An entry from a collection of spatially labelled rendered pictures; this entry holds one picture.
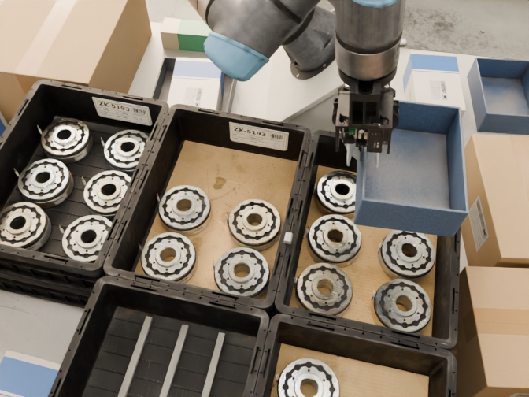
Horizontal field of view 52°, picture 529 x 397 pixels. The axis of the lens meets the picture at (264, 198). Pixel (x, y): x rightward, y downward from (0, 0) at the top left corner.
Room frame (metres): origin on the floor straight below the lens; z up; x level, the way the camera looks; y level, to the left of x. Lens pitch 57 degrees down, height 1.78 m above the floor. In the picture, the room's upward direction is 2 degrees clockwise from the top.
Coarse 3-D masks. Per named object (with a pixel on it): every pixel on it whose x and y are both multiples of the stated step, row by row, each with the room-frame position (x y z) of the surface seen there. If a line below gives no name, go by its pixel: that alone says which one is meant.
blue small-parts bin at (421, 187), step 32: (416, 128) 0.60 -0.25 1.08; (448, 128) 0.60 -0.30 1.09; (384, 160) 0.54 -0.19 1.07; (416, 160) 0.54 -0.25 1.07; (448, 160) 0.54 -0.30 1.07; (384, 192) 0.47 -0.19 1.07; (416, 192) 0.48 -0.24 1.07; (448, 192) 0.48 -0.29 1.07; (384, 224) 0.41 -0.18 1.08; (416, 224) 0.41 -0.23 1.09; (448, 224) 0.40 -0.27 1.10
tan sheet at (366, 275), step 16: (320, 176) 0.67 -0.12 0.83; (304, 240) 0.51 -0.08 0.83; (336, 240) 0.52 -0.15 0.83; (368, 240) 0.52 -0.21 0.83; (432, 240) 0.52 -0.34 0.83; (304, 256) 0.48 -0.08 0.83; (368, 256) 0.48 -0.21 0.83; (352, 272) 0.45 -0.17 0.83; (368, 272) 0.45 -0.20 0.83; (384, 272) 0.45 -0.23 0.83; (432, 272) 0.46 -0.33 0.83; (320, 288) 0.41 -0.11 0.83; (368, 288) 0.42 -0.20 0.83; (432, 288) 0.42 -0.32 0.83; (352, 304) 0.38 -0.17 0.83; (368, 304) 0.39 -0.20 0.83; (400, 304) 0.39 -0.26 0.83; (432, 304) 0.39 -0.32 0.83; (368, 320) 0.35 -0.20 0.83
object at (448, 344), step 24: (312, 144) 0.68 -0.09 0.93; (312, 168) 0.62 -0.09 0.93; (456, 240) 0.47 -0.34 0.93; (288, 264) 0.42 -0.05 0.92; (456, 264) 0.42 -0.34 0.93; (456, 288) 0.38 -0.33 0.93; (288, 312) 0.33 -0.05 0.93; (312, 312) 0.33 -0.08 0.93; (456, 312) 0.34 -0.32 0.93; (408, 336) 0.29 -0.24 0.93; (456, 336) 0.29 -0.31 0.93
